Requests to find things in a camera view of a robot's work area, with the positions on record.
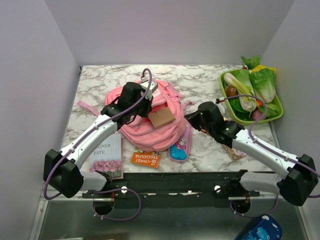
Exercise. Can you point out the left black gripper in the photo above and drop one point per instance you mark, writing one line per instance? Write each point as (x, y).
(148, 108)

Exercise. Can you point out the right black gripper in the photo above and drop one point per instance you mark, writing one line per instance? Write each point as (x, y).
(192, 118)

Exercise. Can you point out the brown leather wallet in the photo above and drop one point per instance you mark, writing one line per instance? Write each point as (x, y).
(161, 117)

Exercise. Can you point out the pink student backpack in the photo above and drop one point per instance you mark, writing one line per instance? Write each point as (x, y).
(141, 131)

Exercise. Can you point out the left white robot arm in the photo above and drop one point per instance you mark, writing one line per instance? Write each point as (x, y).
(62, 168)

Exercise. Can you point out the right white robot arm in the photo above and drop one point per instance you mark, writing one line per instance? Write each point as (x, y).
(294, 177)

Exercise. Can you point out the brown round fruit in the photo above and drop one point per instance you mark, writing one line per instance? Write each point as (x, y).
(231, 91)

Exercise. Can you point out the pink cat pencil case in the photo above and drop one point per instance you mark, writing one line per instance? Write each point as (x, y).
(179, 152)

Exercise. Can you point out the brown illustrated notebook packet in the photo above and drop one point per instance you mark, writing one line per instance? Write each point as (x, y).
(233, 153)

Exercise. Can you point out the green vegetable tray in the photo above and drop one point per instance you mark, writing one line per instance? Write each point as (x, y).
(275, 108)

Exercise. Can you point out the purple pink radish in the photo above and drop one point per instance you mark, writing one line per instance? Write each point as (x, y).
(256, 114)

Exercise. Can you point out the orange Treehouse book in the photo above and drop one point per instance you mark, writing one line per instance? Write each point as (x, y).
(150, 159)

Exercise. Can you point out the Designer Fate flower book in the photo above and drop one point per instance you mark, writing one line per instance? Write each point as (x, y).
(107, 157)

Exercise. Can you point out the green lettuce head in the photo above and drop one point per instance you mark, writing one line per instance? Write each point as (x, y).
(264, 84)

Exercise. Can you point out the blue dinosaur pencil case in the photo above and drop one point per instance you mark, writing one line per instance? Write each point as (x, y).
(263, 227)

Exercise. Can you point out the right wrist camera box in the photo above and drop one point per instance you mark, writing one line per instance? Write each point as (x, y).
(221, 106)

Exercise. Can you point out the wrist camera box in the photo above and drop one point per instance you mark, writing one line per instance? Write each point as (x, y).
(149, 89)
(221, 106)

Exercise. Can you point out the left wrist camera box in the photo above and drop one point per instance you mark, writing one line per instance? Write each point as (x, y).
(149, 89)

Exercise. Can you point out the black mounting rail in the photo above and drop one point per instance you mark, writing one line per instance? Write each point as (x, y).
(174, 190)

